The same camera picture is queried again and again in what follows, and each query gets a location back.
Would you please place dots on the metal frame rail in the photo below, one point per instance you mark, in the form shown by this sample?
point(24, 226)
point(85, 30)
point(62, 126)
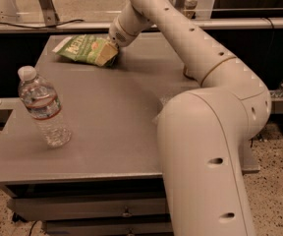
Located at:
point(82, 26)

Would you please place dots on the clear plastic water bottle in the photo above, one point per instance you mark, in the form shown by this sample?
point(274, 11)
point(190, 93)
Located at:
point(42, 102)

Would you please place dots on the grey drawer cabinet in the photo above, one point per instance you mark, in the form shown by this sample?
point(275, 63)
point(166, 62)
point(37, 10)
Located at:
point(113, 115)

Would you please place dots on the gold soda can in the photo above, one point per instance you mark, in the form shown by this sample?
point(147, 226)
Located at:
point(188, 74)

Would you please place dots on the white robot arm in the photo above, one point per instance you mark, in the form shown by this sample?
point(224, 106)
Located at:
point(202, 132)

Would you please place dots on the green jalapeno chip bag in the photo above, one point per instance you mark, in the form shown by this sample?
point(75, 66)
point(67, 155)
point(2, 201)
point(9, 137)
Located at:
point(81, 48)

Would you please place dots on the upper grey drawer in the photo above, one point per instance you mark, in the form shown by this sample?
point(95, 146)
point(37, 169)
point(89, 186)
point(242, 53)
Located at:
point(79, 207)

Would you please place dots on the grey drawer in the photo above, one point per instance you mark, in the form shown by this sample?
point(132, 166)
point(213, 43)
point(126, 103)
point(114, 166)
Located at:
point(79, 207)
point(133, 226)

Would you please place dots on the lower grey drawer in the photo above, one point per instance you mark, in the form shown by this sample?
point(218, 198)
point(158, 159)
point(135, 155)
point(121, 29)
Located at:
point(133, 226)

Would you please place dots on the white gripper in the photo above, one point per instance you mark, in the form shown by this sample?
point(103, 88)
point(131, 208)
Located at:
point(116, 33)

